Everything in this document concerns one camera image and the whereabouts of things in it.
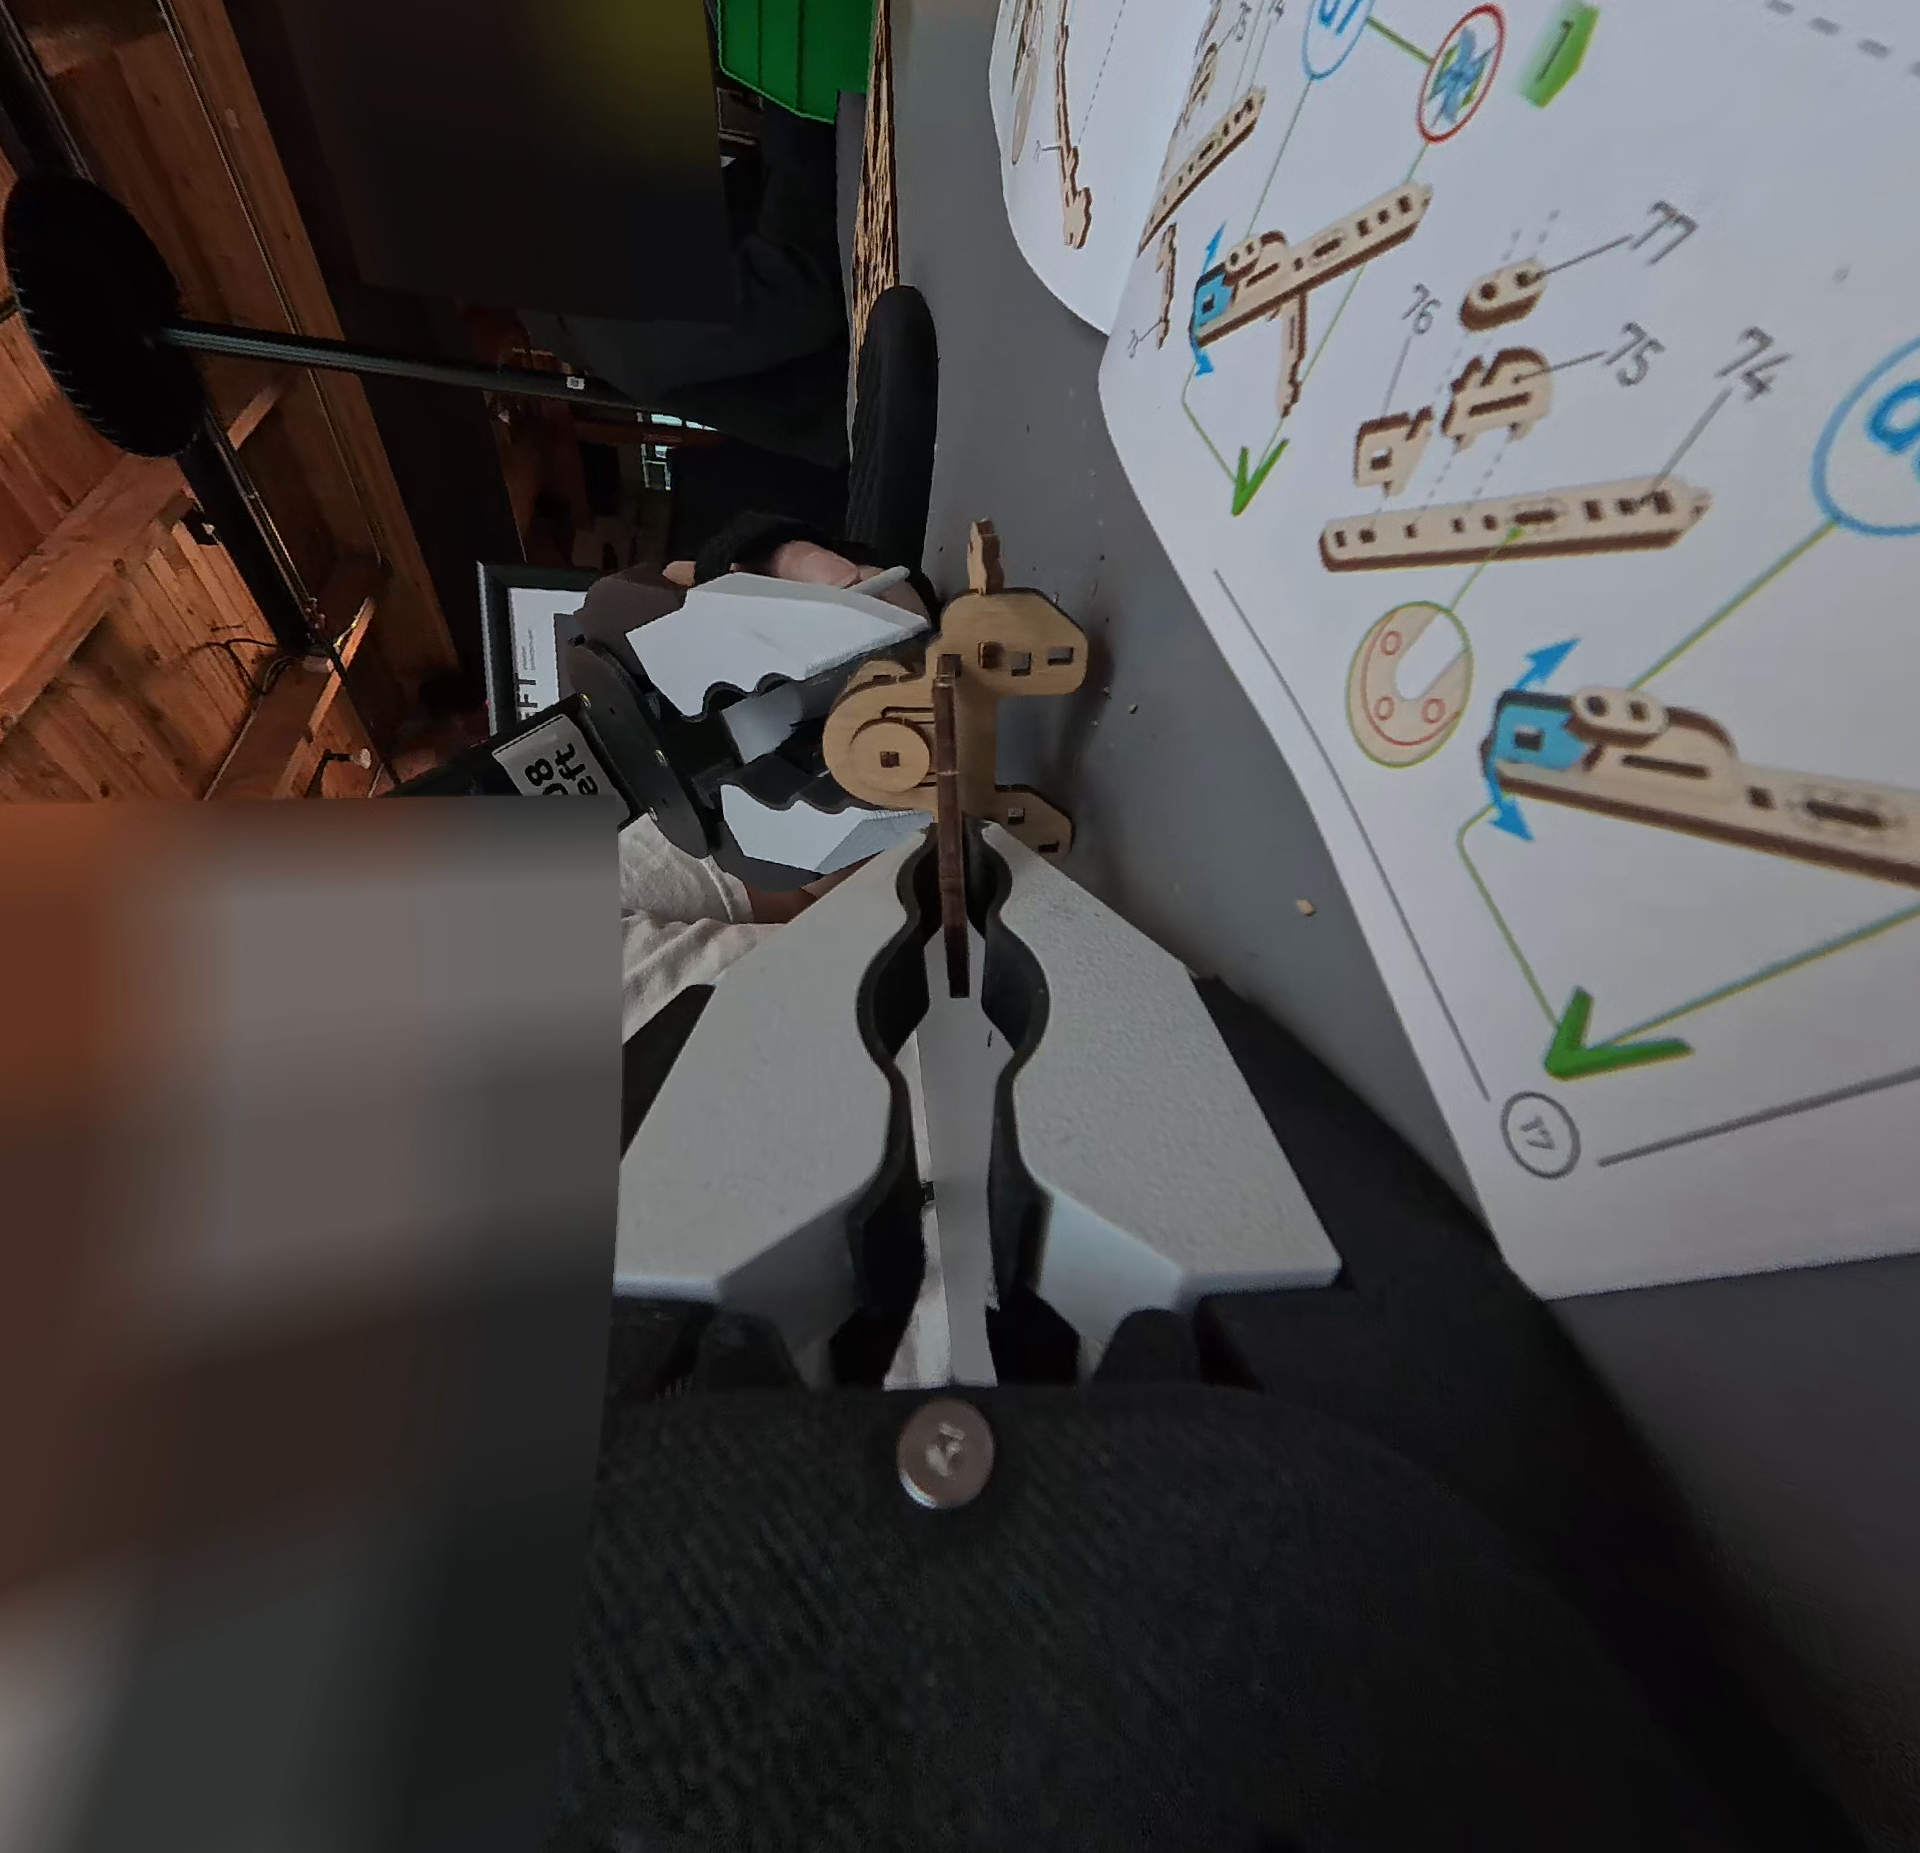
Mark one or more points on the wooden puzzle assembly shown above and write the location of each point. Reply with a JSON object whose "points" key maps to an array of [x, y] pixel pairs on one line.
{"points": [[1034, 638]]}

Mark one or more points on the green plastic bin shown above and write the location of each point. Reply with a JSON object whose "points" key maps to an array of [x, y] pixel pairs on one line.
{"points": [[780, 38]]}

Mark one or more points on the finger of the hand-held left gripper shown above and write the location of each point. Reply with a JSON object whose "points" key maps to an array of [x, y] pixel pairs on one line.
{"points": [[833, 841], [780, 630]]}

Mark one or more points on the puzzle instruction booklet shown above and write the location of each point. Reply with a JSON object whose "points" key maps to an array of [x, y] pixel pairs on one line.
{"points": [[1650, 908]]}

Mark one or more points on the grey desk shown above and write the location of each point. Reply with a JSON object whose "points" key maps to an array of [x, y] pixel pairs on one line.
{"points": [[1171, 682]]}

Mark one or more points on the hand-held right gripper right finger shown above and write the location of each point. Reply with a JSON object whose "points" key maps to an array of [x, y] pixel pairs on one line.
{"points": [[1154, 1133]]}

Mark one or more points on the wooden puzzle piece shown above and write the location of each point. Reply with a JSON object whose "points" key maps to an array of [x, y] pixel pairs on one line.
{"points": [[950, 832]]}

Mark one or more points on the laser-cut plywood sheet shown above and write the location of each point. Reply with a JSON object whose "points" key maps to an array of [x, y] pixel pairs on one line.
{"points": [[874, 159]]}

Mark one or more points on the person's left forearm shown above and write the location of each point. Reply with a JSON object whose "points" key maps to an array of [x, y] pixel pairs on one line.
{"points": [[675, 923]]}

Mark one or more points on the black pole with round disc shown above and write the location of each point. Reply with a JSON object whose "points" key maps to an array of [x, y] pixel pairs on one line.
{"points": [[91, 323]]}

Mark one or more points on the person's left hand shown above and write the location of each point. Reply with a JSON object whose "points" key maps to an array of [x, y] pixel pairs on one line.
{"points": [[833, 562]]}

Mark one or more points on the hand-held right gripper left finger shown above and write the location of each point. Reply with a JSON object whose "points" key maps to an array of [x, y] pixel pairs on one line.
{"points": [[751, 1133]]}

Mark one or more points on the black framed white sign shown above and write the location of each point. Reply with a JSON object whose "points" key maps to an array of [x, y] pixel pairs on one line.
{"points": [[524, 638]]}

